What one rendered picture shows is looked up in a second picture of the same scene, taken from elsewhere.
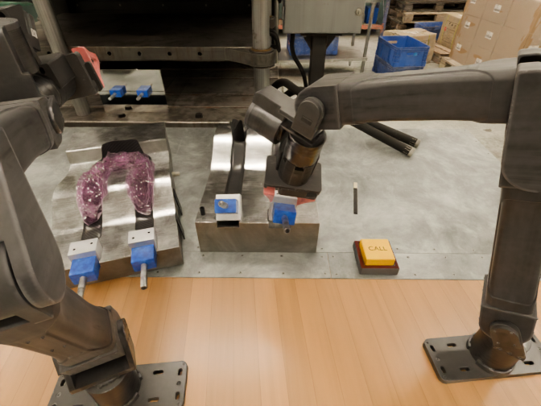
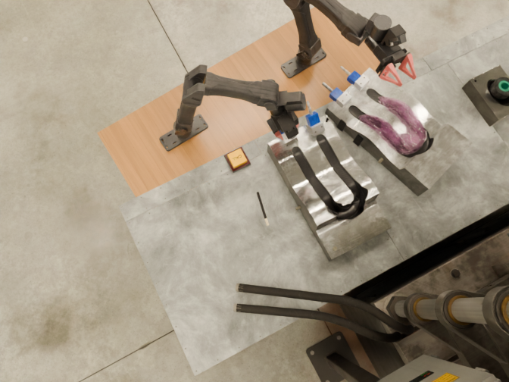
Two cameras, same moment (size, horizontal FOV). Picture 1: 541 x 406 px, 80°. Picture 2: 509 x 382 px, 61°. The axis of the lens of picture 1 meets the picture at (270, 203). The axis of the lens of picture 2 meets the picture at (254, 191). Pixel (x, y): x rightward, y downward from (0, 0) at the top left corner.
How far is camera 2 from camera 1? 155 cm
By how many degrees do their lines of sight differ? 65
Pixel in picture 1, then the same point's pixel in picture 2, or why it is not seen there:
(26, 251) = not seen: outside the picture
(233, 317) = not seen: hidden behind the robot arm
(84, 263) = (355, 77)
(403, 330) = (216, 129)
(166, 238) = (336, 108)
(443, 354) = (200, 123)
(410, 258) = (220, 170)
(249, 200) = (310, 142)
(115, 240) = (358, 96)
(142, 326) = (316, 81)
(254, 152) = (335, 182)
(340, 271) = (251, 145)
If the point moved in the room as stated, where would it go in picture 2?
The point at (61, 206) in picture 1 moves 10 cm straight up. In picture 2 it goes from (400, 93) to (408, 80)
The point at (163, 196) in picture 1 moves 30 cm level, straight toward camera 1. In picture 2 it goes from (360, 127) to (300, 84)
